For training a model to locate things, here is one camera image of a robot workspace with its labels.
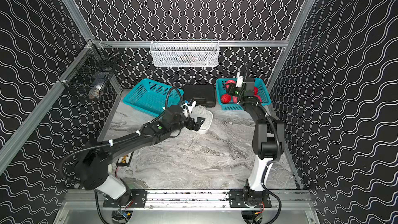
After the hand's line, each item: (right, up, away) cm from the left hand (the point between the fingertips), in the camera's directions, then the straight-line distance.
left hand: (198, 112), depth 80 cm
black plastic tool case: (+4, +12, +33) cm, 35 cm away
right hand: (+19, +17, +16) cm, 30 cm away
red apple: (+19, +9, +30) cm, 36 cm away
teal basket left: (-35, +10, +37) cm, 52 cm away
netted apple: (+18, +15, +8) cm, 25 cm away
